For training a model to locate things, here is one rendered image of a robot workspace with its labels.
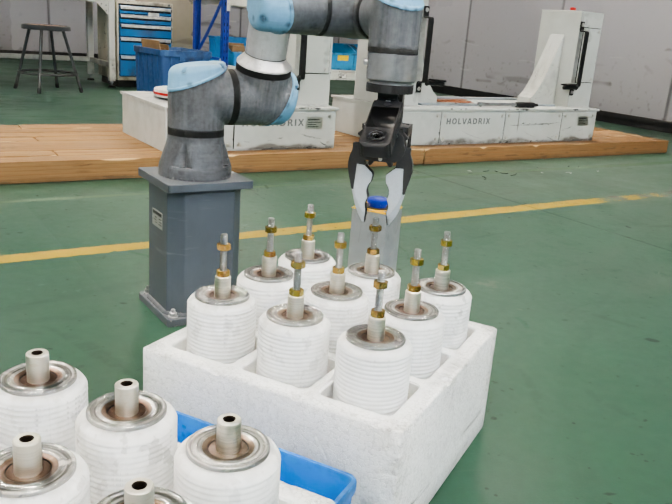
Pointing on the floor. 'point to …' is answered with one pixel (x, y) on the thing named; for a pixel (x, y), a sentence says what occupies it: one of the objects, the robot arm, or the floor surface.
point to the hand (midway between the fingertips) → (375, 215)
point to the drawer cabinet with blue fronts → (126, 16)
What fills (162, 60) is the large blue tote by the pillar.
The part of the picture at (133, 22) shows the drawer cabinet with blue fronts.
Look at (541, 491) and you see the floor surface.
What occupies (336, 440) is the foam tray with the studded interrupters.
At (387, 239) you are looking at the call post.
